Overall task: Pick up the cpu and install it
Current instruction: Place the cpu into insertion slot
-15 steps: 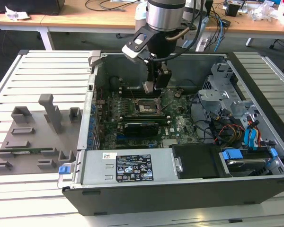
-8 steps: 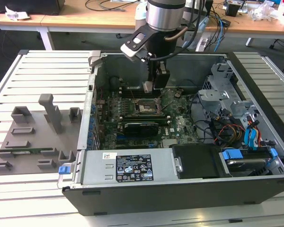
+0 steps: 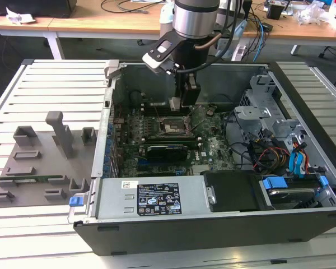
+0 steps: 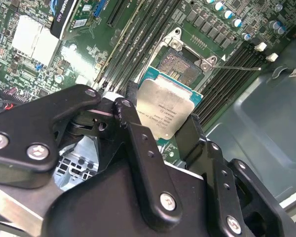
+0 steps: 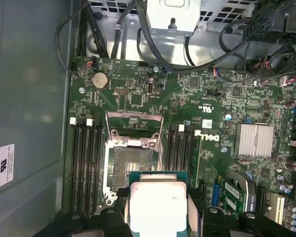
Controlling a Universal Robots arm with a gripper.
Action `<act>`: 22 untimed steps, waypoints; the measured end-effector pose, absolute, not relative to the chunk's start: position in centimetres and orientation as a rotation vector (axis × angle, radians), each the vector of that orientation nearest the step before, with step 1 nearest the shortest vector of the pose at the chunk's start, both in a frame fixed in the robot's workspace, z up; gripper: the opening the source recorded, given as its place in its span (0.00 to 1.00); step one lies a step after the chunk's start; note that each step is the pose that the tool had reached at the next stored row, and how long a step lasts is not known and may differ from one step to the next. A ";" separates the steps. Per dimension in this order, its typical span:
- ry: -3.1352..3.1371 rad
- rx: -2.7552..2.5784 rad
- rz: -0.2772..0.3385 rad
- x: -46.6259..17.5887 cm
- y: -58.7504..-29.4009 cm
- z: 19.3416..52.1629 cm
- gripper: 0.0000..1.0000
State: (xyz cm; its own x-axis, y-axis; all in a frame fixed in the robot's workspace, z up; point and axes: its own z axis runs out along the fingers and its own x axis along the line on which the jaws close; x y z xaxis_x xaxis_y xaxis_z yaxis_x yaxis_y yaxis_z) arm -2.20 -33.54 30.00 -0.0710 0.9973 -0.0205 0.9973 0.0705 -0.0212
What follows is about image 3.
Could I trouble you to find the green RAM stick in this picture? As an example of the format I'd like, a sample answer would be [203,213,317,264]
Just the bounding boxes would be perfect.
[0,174,64,183]

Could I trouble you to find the silver metal drive cage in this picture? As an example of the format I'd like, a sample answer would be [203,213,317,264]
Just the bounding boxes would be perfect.
[233,74,311,159]

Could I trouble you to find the black desktop computer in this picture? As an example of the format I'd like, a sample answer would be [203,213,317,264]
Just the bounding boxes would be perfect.
[0,0,78,18]

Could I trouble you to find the green motherboard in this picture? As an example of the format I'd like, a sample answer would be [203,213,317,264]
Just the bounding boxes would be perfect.
[111,104,243,179]

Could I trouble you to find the blue flat SATA cable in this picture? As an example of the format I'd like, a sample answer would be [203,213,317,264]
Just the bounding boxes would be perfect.
[288,148,301,180]
[295,142,309,180]

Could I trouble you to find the wooden office desk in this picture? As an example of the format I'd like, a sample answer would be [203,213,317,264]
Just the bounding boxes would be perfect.
[0,0,336,61]

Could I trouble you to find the white handheld device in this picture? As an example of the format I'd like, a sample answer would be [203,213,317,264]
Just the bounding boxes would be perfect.
[231,44,247,62]

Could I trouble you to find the grey parts rack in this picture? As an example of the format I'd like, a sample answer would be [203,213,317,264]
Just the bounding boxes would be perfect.
[0,110,100,210]

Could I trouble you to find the CPU socket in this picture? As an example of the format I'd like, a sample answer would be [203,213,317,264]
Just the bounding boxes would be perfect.
[157,115,193,138]

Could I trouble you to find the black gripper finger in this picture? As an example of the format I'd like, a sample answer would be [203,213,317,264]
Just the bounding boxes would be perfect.
[173,73,186,99]
[181,73,202,109]

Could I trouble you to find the silver CPU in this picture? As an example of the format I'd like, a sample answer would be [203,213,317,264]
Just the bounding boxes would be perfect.
[168,96,183,112]

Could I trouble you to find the black and silver PC case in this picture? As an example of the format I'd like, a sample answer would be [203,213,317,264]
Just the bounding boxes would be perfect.
[68,59,336,257]

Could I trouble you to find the hard disk in blue carrier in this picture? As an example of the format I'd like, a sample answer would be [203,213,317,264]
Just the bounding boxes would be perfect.
[259,175,330,211]

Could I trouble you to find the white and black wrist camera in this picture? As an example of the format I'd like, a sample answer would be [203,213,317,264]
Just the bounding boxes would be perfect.
[142,30,183,76]

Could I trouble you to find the grey power supply unit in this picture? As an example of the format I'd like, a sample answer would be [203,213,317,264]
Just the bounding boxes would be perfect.
[85,175,217,222]

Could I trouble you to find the black graphics card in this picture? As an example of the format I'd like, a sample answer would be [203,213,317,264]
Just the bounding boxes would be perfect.
[145,143,189,164]

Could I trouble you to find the small white sticker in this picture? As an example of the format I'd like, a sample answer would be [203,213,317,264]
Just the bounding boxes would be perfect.
[120,180,139,190]

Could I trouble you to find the clear plastic bag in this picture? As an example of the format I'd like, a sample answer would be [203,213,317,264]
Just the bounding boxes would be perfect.
[293,2,329,26]

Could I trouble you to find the red yellow power wires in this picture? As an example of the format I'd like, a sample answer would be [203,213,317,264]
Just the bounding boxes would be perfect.
[253,146,290,172]

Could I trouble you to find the metal socket cover frame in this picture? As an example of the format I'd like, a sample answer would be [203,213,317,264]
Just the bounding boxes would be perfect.
[184,106,208,133]

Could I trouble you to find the crumpled white paper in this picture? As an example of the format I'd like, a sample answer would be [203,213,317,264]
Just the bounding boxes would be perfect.
[5,7,36,25]

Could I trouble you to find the black rating label sticker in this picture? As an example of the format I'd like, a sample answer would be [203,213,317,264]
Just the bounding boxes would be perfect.
[136,182,180,217]

